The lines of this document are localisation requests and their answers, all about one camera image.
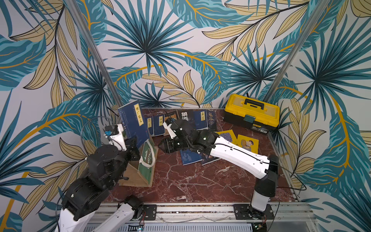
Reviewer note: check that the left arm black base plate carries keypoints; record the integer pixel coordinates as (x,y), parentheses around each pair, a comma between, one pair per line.
(127,212)

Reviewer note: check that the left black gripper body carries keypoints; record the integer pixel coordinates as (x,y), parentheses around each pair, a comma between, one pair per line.
(132,153)

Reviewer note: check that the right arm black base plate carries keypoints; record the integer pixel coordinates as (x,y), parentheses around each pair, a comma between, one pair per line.
(240,211)

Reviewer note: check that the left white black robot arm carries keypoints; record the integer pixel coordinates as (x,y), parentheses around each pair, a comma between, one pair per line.
(85,195)

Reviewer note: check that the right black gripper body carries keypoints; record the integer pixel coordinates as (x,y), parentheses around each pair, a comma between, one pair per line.
(172,140)

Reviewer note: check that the yellow black toolbox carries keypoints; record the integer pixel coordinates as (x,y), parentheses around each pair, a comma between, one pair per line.
(252,114)

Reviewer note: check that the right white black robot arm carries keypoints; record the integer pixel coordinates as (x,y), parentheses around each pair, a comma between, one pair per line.
(263,168)

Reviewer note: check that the aluminium front rail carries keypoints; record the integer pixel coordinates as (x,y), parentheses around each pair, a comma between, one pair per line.
(288,217)

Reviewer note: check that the yellow book blue hair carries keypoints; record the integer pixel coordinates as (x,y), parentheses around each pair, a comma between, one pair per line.
(229,136)

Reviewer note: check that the dark wolf title book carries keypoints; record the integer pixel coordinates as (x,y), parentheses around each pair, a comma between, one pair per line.
(187,115)

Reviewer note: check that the old man portrait book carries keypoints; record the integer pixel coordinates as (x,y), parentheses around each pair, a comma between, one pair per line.
(209,159)

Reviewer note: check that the brown cover book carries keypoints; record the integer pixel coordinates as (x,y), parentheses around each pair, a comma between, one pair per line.
(171,114)

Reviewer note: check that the dark blue Guiguzi book back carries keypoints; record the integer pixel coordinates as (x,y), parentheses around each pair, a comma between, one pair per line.
(211,120)

